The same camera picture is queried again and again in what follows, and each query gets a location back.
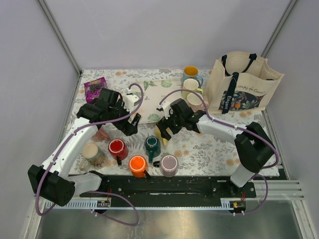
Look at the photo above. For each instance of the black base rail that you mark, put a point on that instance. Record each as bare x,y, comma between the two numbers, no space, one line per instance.
182,186

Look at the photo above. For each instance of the mauve purple mug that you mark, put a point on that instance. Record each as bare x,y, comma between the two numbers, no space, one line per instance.
169,165

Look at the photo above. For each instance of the light green mug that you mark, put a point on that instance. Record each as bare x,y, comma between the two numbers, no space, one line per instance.
192,85

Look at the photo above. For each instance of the purple snack box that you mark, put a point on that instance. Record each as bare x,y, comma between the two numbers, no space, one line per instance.
93,89

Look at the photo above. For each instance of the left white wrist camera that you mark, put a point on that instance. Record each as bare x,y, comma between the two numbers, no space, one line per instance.
130,100

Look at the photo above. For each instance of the orange mug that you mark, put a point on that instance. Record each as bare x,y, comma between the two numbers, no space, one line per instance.
139,167

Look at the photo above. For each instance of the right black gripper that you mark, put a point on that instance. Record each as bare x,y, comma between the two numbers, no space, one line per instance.
163,123

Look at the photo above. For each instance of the floral tablecloth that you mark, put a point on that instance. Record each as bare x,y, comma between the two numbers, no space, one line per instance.
198,154

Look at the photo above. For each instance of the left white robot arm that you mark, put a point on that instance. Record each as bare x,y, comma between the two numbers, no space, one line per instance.
51,180

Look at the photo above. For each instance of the pink patterned mug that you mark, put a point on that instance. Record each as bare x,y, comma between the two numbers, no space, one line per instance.
100,135

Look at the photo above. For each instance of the red mug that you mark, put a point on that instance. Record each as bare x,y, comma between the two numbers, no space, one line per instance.
118,150

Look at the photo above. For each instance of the pink faceted mug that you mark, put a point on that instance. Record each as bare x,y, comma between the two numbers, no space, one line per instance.
196,102

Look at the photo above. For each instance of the leaf print tray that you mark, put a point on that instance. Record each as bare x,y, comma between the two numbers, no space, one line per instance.
154,92

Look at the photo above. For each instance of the white cable duct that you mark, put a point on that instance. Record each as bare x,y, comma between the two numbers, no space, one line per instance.
154,202

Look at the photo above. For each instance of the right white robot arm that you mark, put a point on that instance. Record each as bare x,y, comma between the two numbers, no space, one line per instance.
253,146

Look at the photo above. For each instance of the cream floral mug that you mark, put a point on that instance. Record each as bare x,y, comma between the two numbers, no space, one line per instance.
93,157

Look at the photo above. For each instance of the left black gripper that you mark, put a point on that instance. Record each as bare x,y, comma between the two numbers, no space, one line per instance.
128,128

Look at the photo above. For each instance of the blue floral mug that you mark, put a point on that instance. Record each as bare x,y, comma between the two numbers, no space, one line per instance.
191,72

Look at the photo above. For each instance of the yellow mug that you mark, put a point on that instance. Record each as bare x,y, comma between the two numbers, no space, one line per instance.
158,135

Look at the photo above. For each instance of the beige canvas tote bag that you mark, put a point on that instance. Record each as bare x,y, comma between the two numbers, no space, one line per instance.
240,81

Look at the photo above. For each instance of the dark green mug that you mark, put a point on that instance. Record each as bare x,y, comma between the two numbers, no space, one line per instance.
152,148

